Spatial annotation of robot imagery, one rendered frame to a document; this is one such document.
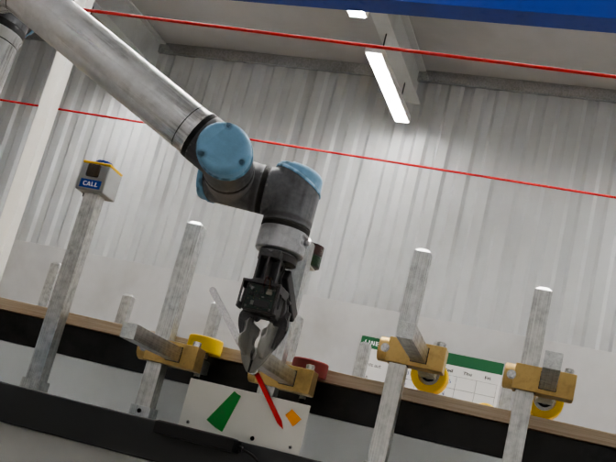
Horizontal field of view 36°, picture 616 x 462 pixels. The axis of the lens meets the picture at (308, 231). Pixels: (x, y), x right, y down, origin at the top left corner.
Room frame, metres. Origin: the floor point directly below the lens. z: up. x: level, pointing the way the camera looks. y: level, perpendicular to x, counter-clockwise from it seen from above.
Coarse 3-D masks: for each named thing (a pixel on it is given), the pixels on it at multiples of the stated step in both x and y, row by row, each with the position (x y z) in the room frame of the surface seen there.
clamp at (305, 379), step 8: (296, 368) 1.92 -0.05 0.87; (304, 368) 1.91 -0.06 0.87; (248, 376) 1.95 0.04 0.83; (264, 376) 1.93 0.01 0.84; (296, 376) 1.92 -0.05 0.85; (304, 376) 1.91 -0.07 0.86; (312, 376) 1.91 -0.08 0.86; (272, 384) 1.93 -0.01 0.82; (280, 384) 1.92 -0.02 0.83; (296, 384) 1.92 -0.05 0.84; (304, 384) 1.91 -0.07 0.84; (312, 384) 1.92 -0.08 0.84; (296, 392) 1.93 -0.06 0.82; (304, 392) 1.91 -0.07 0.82; (312, 392) 1.94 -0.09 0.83
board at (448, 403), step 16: (0, 304) 2.34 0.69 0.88; (16, 304) 2.33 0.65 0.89; (32, 304) 2.32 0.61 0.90; (80, 320) 2.28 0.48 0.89; (96, 320) 2.27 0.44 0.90; (176, 336) 2.21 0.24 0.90; (224, 352) 2.18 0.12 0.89; (336, 384) 2.11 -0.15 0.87; (352, 384) 2.10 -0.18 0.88; (368, 384) 2.09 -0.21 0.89; (416, 400) 2.06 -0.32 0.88; (432, 400) 2.05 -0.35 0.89; (448, 400) 2.04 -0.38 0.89; (480, 416) 2.02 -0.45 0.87; (496, 416) 2.01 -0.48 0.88; (544, 432) 1.99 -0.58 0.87; (560, 432) 1.97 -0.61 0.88; (576, 432) 1.97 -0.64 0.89; (592, 432) 1.96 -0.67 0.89
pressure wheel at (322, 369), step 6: (294, 360) 2.06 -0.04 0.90; (300, 360) 2.05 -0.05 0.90; (306, 360) 2.04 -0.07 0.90; (312, 360) 2.04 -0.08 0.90; (300, 366) 2.05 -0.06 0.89; (318, 366) 2.04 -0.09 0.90; (324, 366) 2.05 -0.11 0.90; (318, 372) 2.04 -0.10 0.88; (324, 372) 2.06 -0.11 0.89; (318, 378) 2.05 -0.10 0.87; (324, 378) 2.06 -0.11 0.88; (300, 402) 2.07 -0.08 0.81
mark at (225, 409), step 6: (234, 396) 1.95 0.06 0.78; (240, 396) 1.94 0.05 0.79; (228, 402) 1.95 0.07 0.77; (234, 402) 1.95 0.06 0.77; (222, 408) 1.95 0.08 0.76; (228, 408) 1.95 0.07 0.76; (234, 408) 1.95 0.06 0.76; (216, 414) 1.95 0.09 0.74; (222, 414) 1.95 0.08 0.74; (228, 414) 1.95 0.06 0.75; (210, 420) 1.96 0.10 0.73; (216, 420) 1.95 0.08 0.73; (222, 420) 1.95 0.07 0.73; (216, 426) 1.95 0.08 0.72; (222, 426) 1.95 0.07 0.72
